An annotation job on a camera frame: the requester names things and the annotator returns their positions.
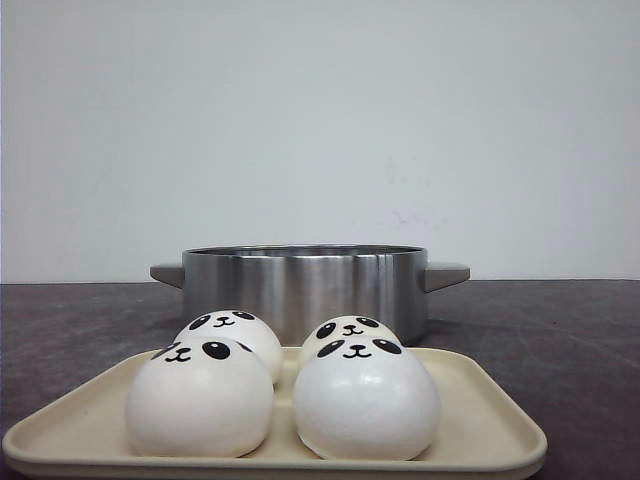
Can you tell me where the stainless steel steamer pot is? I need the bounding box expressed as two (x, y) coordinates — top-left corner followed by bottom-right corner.
(150, 244), (470, 346)

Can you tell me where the beige plastic tray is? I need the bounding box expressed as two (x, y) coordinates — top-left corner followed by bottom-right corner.
(2, 347), (547, 479)

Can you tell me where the panda bun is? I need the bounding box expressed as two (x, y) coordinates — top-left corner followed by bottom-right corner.
(292, 336), (441, 460)
(125, 337), (274, 457)
(298, 315), (400, 368)
(174, 310), (283, 384)

